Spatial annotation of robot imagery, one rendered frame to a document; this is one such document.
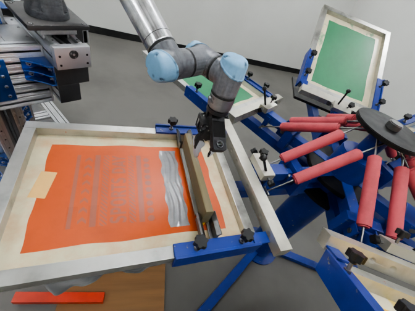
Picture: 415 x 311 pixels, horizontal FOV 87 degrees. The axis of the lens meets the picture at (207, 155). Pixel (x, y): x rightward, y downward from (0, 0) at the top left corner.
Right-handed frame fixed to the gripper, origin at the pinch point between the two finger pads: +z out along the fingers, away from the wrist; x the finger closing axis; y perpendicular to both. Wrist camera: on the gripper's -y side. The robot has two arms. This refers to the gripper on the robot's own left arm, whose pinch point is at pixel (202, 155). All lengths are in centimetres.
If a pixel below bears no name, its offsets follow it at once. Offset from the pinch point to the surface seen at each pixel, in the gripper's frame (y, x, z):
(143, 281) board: -9, 13, 110
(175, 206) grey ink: -10.3, 9.0, 16.1
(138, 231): -17.7, 22.6, 16.5
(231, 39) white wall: 378, -181, 68
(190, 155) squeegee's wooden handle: 6.0, 2.0, 6.3
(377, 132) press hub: -6, -69, -19
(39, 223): -12, 50, 16
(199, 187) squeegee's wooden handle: -9.5, 2.0, 6.2
